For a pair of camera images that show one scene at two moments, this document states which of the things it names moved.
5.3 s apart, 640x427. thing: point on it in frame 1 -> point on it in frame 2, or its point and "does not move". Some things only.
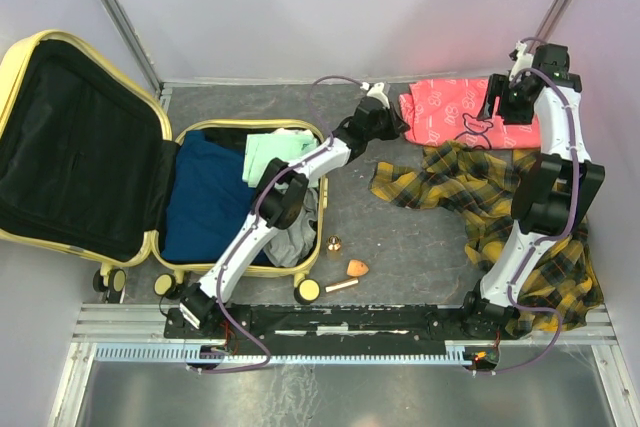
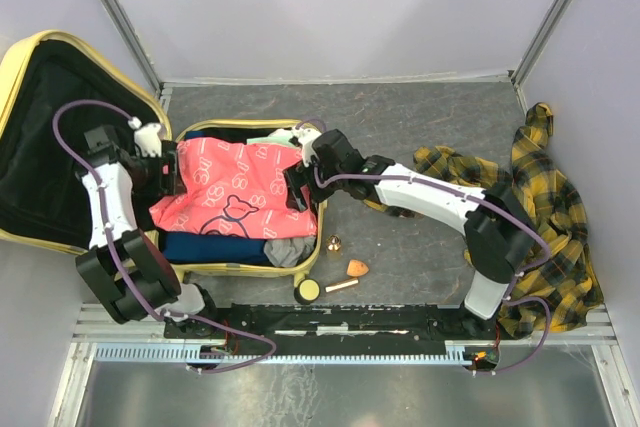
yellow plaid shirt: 565,288 does not move
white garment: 285,131 does not move
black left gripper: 397,125 -> 165,184
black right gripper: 498,86 -> 297,176
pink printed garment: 438,110 -> 231,189
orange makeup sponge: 357,267 does not move
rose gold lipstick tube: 341,284 does not move
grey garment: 291,244 does not move
